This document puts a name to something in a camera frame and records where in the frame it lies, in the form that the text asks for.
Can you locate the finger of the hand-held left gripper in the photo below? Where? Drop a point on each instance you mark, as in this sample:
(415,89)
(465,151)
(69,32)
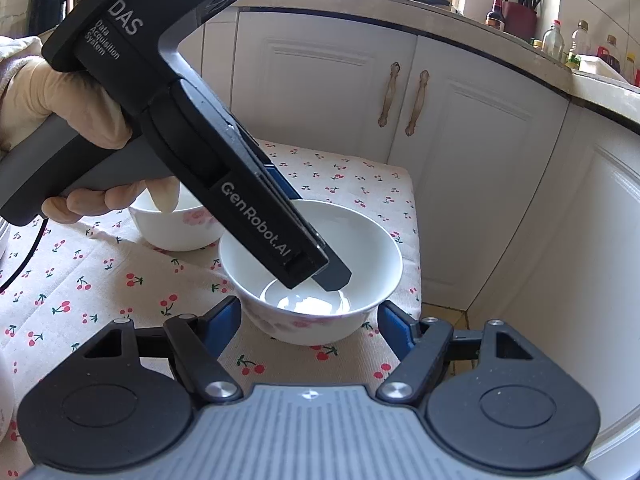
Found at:
(336,275)
(282,182)

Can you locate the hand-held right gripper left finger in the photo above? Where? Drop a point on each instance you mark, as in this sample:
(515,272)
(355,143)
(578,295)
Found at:
(222,322)

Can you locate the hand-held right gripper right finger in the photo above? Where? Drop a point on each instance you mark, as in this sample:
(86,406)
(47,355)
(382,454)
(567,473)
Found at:
(395,327)

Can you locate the white floral bowl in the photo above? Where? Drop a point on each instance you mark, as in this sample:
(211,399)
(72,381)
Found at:
(180,232)
(370,260)

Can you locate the person's left forearm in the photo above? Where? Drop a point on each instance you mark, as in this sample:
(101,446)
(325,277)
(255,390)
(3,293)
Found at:
(15,55)

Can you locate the person's left hand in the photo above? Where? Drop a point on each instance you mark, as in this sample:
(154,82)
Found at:
(75,90)

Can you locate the white kitchen cabinet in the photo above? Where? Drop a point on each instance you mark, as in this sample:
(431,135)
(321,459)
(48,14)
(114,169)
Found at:
(220,60)

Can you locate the white cabinet door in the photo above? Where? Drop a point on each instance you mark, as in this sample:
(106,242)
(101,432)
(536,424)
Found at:
(310,100)
(480,160)
(575,260)

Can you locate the cherry print tablecloth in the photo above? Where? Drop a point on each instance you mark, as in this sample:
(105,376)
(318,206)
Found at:
(100,285)

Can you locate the black air fryer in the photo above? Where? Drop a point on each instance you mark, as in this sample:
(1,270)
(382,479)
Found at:
(47,5)

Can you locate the dark soy sauce bottle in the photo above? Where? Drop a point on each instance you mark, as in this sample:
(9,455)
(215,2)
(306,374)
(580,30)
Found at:
(495,15)

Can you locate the red knife holder with knives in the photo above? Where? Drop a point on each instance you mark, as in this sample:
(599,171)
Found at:
(520,17)

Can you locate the clear glass bottle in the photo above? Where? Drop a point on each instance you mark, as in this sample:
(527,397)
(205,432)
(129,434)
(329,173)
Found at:
(553,42)
(578,45)

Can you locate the white plastic tray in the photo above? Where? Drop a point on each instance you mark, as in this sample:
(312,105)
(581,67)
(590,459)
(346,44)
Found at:
(595,67)

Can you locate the red seasoning bottle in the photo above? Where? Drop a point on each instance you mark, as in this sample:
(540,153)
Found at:
(609,57)

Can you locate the yellow oil bottle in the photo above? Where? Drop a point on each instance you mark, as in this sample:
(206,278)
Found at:
(632,67)

